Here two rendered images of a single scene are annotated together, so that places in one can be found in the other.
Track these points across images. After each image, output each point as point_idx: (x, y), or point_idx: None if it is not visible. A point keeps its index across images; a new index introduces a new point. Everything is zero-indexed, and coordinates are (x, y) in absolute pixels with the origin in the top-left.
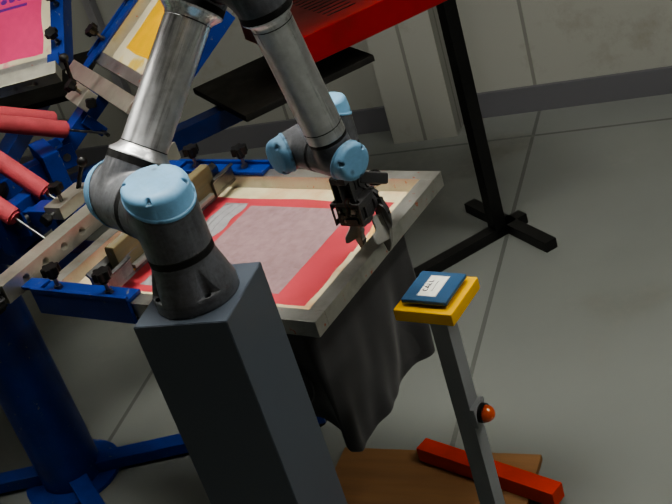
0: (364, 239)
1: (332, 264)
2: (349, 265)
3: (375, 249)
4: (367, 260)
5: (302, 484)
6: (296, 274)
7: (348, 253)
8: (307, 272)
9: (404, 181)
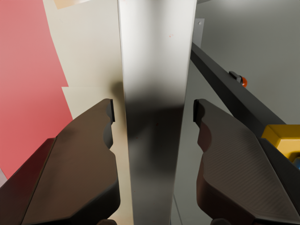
0: (112, 112)
1: (55, 137)
2: (140, 202)
3: (178, 149)
4: (174, 181)
5: (169, 224)
6: (3, 170)
7: (60, 94)
8: (21, 164)
9: None
